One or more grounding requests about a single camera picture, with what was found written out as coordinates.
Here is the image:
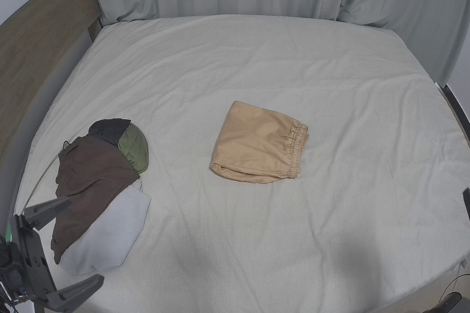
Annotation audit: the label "brown garment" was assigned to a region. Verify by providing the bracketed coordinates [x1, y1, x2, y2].
[51, 135, 141, 265]

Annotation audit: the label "green garment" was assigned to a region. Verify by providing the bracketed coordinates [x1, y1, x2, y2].
[118, 122, 150, 175]

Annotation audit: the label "beige shorts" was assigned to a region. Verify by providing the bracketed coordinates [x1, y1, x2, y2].
[210, 101, 310, 185]

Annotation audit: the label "bed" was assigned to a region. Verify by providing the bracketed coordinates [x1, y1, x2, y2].
[0, 0, 470, 313]

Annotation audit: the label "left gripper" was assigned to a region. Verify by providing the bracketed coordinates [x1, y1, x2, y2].
[0, 197, 105, 313]

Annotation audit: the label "white garment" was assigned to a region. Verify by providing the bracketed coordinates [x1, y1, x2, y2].
[60, 179, 152, 276]

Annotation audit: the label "black cable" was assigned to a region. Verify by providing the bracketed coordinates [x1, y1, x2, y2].
[441, 272, 470, 299]

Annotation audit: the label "black garment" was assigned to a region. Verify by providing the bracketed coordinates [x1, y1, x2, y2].
[89, 118, 132, 149]

